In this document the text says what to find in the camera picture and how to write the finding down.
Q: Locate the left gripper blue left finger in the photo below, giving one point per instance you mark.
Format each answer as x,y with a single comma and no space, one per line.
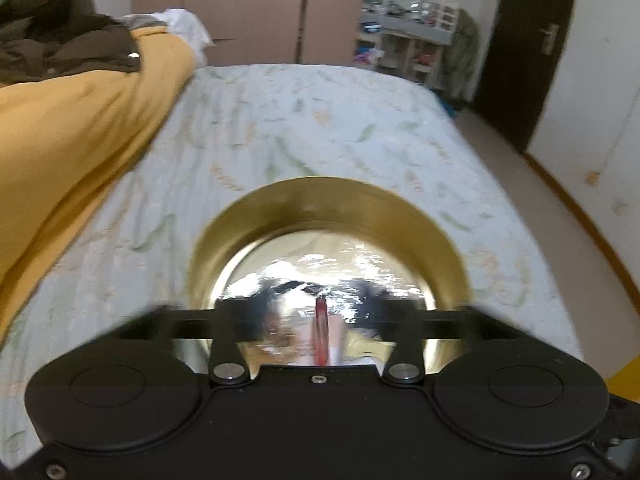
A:
225,326

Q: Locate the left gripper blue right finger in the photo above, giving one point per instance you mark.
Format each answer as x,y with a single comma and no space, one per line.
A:
425,341

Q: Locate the round decorated metal tin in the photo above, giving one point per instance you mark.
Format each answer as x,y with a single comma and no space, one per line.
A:
347,242

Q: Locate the yellow object on floor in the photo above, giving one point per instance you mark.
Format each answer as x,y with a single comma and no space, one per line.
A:
626,382

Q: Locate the yellow fleece blanket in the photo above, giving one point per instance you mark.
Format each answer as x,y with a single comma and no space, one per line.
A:
65,142

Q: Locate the green hanging jacket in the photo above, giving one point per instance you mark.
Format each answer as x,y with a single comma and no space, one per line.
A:
460,58

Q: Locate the white desk shelf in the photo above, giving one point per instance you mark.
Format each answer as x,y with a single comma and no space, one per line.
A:
406,38

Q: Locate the white pillow cloth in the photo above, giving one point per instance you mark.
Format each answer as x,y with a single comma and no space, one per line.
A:
178,22

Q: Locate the pink wardrobe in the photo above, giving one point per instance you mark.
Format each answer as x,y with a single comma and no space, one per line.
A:
272,31

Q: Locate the dark brown puffer jacket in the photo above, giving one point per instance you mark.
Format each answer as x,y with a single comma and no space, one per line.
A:
45,39

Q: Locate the dark door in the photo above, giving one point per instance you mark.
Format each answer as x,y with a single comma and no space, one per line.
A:
524,50

